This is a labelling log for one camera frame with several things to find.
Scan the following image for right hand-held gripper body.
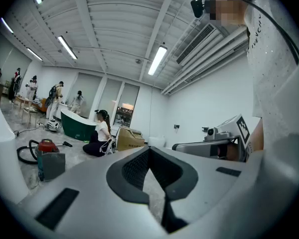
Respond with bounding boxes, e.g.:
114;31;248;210
203;114;252;163

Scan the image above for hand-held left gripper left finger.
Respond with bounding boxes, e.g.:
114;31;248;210
19;146;170;239

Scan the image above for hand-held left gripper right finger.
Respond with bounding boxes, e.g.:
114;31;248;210
149;146;263;234

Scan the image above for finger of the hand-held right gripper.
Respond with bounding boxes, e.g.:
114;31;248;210
171;141;212;158

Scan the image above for person's right forearm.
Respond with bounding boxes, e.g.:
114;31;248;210
248;119;265;154

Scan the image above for person's right hand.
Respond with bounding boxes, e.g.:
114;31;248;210
225;144;240;162

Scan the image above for brown cardboard box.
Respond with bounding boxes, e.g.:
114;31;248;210
116;125;146;152

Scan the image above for person's white shirt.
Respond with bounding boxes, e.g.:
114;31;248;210
244;0;299;164

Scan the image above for red vacuum cleaner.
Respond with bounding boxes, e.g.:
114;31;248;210
36;138;61;182

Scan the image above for green oval bathtub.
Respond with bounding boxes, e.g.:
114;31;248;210
60;109;98;141

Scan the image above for white ceiling pipes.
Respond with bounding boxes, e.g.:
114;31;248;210
160;27;250;96

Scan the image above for dark display shelf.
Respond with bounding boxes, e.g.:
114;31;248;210
114;103;136;127

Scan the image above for white and black backpack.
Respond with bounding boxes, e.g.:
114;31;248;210
44;119;61;132

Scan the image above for grey window blind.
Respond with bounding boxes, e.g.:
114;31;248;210
66;72;103;120
97;78;123;115
117;83;141;109

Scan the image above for ceiling air vent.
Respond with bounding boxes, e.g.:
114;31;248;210
175;23;224;66

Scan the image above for white rectangular bathtub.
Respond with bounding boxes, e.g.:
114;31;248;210
0;98;30;205

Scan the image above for person's head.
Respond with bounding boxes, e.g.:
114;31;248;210
204;0;249;27

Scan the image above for right hand-held gripper camera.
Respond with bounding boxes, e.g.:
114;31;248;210
202;126;218;141

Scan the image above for black vacuum hose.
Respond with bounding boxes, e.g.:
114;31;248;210
16;139;40;165

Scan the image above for black body-worn cable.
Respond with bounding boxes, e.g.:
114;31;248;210
248;0;299;66

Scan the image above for black head camera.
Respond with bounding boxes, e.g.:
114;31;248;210
190;0;205;19

